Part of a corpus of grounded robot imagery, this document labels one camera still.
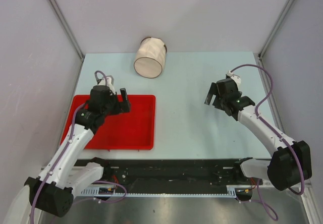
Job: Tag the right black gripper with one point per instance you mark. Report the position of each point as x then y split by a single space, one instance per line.
213 91

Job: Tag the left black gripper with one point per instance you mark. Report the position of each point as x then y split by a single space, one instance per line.
120 107

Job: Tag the beige mesh laundry bag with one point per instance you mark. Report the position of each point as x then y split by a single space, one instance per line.
150 58

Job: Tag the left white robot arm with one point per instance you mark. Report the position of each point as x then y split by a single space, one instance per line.
54 190

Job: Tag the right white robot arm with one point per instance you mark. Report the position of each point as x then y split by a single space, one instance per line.
290 162

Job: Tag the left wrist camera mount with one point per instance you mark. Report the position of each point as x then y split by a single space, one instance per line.
108 81

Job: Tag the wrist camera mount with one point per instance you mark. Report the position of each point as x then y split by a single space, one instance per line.
234 77
108 81

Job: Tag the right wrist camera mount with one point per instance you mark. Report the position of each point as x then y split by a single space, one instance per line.
234 77

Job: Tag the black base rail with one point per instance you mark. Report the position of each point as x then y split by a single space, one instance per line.
215 171

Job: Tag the left aluminium corner post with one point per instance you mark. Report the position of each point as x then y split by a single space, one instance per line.
66 28

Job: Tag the aluminium corner post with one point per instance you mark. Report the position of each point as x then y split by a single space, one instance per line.
278 23
66 28

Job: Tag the right aluminium corner post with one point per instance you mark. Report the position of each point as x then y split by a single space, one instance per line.
278 23

